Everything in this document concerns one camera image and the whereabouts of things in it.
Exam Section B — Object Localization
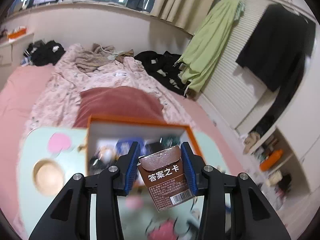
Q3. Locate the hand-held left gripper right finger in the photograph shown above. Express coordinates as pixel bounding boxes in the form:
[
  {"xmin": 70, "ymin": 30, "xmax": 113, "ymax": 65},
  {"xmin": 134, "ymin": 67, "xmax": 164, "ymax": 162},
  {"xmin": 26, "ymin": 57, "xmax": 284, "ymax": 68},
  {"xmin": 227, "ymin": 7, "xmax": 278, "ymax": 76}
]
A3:
[{"xmin": 180, "ymin": 142, "xmax": 292, "ymax": 240}]

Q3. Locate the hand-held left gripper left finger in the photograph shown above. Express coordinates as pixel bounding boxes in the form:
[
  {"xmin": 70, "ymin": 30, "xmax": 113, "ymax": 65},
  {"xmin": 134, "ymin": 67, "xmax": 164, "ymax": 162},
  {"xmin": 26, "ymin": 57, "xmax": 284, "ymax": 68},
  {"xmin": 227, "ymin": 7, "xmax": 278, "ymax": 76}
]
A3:
[{"xmin": 29, "ymin": 141, "xmax": 140, "ymax": 240}]

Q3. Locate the brown card box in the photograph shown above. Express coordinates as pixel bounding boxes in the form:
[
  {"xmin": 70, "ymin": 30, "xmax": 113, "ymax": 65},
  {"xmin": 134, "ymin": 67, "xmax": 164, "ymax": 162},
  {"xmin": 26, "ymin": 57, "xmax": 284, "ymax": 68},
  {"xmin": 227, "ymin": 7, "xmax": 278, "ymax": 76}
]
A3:
[{"xmin": 137, "ymin": 145, "xmax": 195, "ymax": 212}]

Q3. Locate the orange cardboard box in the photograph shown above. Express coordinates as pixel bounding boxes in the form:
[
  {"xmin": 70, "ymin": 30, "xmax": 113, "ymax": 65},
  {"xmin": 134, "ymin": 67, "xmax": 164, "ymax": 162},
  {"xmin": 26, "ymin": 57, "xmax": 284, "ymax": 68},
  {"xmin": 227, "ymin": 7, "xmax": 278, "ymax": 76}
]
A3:
[{"xmin": 85, "ymin": 115, "xmax": 203, "ymax": 178}]

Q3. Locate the mint green cartoon desktop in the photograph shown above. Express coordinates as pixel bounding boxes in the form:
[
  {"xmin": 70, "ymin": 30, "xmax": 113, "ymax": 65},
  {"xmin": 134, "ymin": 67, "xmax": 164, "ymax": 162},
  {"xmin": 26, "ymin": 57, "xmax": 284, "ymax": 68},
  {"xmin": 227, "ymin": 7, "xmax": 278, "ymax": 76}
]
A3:
[{"xmin": 18, "ymin": 127, "xmax": 244, "ymax": 240}]

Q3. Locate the red pillow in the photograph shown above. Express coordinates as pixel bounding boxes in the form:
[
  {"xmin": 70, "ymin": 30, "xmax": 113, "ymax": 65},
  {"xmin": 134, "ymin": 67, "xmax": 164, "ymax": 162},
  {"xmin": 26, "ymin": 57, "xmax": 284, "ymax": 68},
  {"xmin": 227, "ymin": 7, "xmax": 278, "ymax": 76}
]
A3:
[{"xmin": 74, "ymin": 87, "xmax": 164, "ymax": 128}]

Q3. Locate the orange plastic container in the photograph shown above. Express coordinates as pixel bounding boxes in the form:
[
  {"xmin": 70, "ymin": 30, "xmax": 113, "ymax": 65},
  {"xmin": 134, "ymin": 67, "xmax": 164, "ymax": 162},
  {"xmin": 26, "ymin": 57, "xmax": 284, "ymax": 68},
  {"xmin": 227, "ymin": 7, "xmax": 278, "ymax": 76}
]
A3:
[{"xmin": 259, "ymin": 149, "xmax": 284, "ymax": 171}]

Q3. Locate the pink floral blanket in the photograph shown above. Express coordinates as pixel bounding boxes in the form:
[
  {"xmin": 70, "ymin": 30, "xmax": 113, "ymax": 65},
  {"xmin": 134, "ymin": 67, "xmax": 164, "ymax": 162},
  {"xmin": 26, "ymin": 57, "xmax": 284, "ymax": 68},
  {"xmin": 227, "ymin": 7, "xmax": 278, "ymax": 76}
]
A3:
[{"xmin": 25, "ymin": 44, "xmax": 198, "ymax": 135}]

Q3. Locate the white louvered closet door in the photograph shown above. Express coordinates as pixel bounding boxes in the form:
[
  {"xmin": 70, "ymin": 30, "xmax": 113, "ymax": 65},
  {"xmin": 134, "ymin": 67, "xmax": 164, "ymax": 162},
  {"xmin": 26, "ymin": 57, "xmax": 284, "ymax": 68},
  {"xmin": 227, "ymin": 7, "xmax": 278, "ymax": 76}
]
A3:
[{"xmin": 197, "ymin": 0, "xmax": 275, "ymax": 130}]

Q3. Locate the beige clothes pile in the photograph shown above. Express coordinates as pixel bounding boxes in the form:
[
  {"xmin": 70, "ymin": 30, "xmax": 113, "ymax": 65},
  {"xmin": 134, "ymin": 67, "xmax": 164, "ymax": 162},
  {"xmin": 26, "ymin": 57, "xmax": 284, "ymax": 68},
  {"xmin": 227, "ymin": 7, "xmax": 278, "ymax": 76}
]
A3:
[{"xmin": 75, "ymin": 43, "xmax": 135, "ymax": 72}]

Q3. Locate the green hanging garment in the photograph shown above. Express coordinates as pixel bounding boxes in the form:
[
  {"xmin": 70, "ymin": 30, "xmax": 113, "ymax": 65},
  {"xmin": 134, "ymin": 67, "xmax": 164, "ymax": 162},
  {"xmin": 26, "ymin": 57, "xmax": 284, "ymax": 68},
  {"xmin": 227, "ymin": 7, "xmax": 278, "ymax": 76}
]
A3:
[{"xmin": 177, "ymin": 0, "xmax": 245, "ymax": 94}]

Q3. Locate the pink bed sheet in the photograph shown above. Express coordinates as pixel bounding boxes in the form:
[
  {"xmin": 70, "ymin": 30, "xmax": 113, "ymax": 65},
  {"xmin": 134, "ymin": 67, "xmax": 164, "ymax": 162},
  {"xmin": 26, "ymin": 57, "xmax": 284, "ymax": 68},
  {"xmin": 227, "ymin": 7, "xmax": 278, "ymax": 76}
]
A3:
[{"xmin": 0, "ymin": 66, "xmax": 283, "ymax": 240}]

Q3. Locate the black white-striped clothes pile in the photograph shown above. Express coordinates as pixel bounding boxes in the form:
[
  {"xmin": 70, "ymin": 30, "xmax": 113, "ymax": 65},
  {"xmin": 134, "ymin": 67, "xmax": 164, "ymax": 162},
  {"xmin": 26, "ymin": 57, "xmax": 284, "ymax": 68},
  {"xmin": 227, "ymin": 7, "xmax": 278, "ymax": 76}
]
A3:
[{"xmin": 24, "ymin": 40, "xmax": 66, "ymax": 67}]

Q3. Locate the black hanging garment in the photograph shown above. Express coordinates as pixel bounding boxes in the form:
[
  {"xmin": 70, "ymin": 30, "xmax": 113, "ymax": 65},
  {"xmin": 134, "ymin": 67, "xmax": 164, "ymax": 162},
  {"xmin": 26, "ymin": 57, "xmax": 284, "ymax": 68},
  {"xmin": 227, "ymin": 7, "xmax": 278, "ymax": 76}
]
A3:
[{"xmin": 236, "ymin": 4, "xmax": 317, "ymax": 140}]

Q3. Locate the white cabinet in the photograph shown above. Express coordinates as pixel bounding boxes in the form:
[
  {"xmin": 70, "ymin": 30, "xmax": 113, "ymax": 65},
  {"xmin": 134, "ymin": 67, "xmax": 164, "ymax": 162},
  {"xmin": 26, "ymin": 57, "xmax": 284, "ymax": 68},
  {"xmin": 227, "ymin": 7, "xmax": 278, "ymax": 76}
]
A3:
[{"xmin": 0, "ymin": 31, "xmax": 34, "ymax": 67}]

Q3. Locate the beige curtain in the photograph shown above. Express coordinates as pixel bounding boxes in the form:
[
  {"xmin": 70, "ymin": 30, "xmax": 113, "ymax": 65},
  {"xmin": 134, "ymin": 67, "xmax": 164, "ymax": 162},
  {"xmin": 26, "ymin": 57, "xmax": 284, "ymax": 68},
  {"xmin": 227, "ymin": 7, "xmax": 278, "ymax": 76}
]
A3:
[{"xmin": 150, "ymin": 0, "xmax": 223, "ymax": 35}]

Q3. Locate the small orange box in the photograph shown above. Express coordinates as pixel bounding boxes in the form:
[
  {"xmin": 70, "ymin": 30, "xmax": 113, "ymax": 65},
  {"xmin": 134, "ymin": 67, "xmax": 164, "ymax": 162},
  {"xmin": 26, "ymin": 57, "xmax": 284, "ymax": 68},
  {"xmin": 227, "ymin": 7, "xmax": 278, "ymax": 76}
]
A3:
[{"xmin": 7, "ymin": 26, "xmax": 27, "ymax": 43}]

